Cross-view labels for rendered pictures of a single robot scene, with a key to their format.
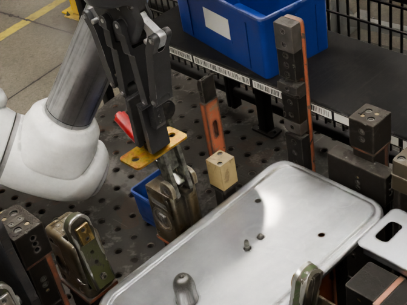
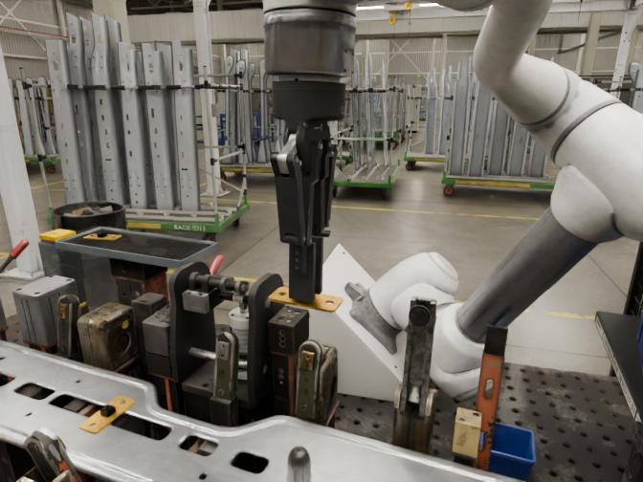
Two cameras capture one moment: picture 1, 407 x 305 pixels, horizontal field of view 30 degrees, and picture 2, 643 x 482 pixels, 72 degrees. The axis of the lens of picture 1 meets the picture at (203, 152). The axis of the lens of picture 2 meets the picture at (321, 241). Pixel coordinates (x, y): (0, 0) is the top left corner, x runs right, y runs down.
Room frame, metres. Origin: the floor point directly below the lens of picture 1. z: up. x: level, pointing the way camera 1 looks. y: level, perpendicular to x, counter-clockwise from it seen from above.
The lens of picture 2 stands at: (0.53, -0.36, 1.49)
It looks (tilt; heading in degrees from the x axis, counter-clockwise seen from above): 18 degrees down; 59
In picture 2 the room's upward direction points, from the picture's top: straight up
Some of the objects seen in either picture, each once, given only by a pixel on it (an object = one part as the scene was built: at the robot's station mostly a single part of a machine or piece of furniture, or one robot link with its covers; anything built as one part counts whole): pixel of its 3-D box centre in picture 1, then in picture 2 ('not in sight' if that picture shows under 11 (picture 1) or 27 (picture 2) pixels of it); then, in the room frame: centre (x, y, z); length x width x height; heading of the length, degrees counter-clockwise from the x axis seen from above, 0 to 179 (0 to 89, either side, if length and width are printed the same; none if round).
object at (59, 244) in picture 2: not in sight; (136, 245); (0.66, 0.72, 1.16); 0.37 x 0.14 x 0.02; 128
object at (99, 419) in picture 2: not in sight; (107, 411); (0.53, 0.33, 1.01); 0.08 x 0.04 x 0.01; 37
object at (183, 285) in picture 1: (185, 290); (299, 467); (0.74, 0.06, 1.02); 0.03 x 0.03 x 0.07
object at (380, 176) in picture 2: not in sight; (368, 136); (5.05, 5.69, 0.88); 1.91 x 1.00 x 1.76; 45
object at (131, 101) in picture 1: (141, 118); (310, 264); (0.76, 0.07, 1.30); 0.03 x 0.01 x 0.07; 128
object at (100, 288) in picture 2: not in sight; (96, 253); (0.68, 3.22, 0.36); 0.54 x 0.50 x 0.73; 44
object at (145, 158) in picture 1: (153, 144); (305, 295); (0.75, 0.06, 1.27); 0.08 x 0.04 x 0.01; 128
